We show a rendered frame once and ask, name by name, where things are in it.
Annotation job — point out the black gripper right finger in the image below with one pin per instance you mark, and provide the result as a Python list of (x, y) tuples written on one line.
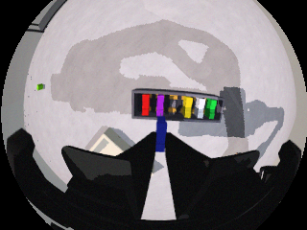
[(191, 172)]

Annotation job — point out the beige square tray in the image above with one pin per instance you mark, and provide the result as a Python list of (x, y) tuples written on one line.
[(110, 143)]

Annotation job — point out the small green block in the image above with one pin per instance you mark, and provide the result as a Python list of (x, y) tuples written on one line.
[(39, 86)]

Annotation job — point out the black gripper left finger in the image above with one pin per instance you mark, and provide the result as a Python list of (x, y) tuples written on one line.
[(130, 170)]

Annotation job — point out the yellow fuse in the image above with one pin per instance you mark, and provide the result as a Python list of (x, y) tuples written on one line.
[(187, 106)]

